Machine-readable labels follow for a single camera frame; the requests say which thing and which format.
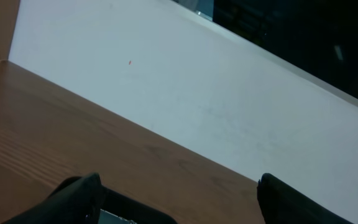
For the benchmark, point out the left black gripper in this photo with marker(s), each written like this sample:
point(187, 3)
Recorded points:
point(79, 200)

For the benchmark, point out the dark window above wall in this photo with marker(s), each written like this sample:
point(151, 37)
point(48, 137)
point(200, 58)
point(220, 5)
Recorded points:
point(318, 36)

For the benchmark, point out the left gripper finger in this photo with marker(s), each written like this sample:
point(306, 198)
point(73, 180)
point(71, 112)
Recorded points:
point(280, 203)

